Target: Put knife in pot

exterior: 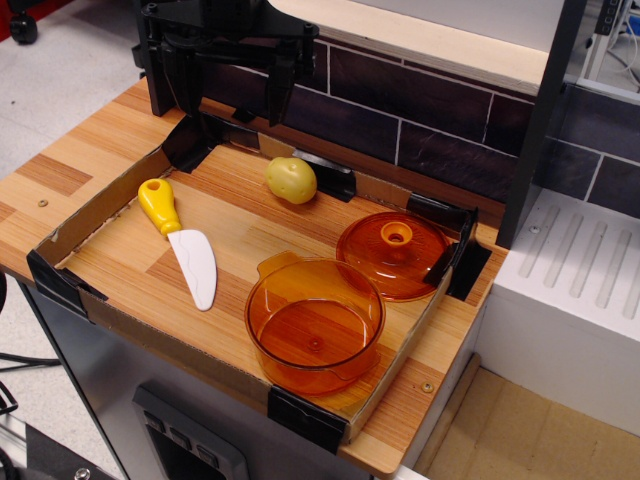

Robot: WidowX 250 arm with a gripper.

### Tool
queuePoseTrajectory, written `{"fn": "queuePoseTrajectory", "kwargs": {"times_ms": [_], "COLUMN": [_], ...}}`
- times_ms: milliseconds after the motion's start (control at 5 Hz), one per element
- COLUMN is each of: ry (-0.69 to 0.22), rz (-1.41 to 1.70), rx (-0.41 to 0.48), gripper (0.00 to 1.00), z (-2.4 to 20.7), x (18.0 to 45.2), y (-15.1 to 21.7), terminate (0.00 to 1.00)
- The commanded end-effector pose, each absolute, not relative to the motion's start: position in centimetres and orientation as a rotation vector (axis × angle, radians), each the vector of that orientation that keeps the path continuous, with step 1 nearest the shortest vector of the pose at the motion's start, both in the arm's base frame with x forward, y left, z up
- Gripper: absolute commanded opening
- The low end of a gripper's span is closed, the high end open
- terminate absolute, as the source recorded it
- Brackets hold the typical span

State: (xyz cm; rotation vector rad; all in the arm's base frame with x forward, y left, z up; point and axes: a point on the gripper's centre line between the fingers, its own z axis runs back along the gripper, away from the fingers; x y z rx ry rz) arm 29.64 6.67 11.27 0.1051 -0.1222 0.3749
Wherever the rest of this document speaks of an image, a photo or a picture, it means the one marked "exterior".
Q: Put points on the orange transparent pot lid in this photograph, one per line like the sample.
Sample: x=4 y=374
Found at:
x=402 y=254

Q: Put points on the black vertical post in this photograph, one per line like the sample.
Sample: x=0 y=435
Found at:
x=523 y=191

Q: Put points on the cardboard fence with black tape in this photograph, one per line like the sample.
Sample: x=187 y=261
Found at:
x=106 y=262

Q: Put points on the white toy sink drainboard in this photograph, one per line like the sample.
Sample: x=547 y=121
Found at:
x=562 y=318

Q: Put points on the yellow toy potato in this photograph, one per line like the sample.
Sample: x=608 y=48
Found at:
x=291 y=179

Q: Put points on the yellow handled white toy knife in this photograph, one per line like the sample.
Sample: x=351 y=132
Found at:
x=191 y=247

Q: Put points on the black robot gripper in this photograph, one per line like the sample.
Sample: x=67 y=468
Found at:
x=229 y=32

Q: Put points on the grey toy oven control panel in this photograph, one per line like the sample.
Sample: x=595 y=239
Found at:
x=184 y=448

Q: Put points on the black caster wheel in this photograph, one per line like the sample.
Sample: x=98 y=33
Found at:
x=23 y=29

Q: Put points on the orange transparent plastic pot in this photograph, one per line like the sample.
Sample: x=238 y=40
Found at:
x=315 y=323

